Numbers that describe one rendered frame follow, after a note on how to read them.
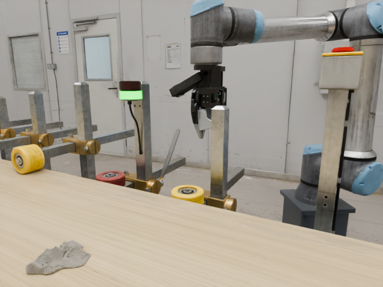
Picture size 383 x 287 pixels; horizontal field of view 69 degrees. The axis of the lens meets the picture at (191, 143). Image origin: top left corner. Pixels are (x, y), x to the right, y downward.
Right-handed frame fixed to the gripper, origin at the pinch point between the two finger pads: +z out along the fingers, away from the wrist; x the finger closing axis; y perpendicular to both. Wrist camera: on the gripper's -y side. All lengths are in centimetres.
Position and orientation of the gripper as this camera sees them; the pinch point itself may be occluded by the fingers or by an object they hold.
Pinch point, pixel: (199, 134)
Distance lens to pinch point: 83.7
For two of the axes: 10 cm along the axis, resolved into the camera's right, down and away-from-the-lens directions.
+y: 8.8, 1.0, -4.6
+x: 4.7, -1.9, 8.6
